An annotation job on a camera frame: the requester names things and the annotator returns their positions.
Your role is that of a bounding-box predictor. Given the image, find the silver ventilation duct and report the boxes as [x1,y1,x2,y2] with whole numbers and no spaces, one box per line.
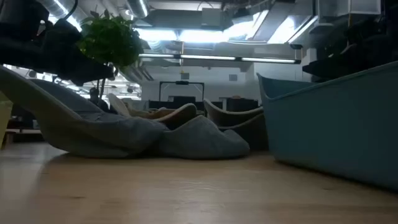
[126,0,149,19]

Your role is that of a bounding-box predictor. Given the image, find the black cabinet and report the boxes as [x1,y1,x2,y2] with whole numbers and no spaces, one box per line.
[222,97,261,113]

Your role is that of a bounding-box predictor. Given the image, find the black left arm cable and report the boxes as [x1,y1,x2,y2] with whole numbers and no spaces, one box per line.
[62,0,79,22]

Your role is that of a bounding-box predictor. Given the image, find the yellow plastic bin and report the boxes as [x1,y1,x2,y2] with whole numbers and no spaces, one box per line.
[0,93,14,149]

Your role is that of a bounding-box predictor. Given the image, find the person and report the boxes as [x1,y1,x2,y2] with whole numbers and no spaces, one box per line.
[88,87,109,113]

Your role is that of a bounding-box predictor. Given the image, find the long ceiling tube light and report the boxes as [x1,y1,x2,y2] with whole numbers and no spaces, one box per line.
[138,53,302,65]

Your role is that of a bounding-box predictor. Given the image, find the dark grey baseball cap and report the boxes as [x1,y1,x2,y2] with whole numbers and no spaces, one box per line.
[217,113,269,152]

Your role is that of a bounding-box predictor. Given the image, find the white ceiling box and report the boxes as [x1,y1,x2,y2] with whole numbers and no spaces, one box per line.
[317,0,382,16]

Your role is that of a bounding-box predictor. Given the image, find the teal plastic bin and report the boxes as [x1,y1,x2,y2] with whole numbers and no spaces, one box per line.
[257,61,398,191]

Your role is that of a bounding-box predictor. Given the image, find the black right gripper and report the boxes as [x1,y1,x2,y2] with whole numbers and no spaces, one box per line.
[302,34,398,83]

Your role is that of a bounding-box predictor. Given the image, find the large silver ceiling duct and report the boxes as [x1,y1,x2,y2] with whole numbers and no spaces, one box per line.
[37,0,84,32]

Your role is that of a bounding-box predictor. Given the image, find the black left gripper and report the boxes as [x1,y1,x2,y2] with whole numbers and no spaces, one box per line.
[0,19,117,87]

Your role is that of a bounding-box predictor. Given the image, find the green plant in black pot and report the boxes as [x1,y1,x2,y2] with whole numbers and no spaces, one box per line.
[76,9,144,102]

